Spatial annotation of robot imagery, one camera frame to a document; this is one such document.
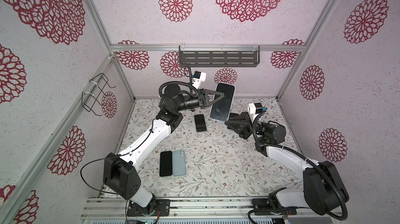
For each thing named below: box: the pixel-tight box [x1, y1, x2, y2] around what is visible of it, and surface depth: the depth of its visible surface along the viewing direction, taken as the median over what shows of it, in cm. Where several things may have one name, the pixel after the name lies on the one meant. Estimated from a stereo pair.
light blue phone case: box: [172, 149, 187, 177], surface depth 90 cm
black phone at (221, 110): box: [209, 82, 236, 122], surface depth 61 cm
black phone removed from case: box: [159, 150, 173, 177], surface depth 89 cm
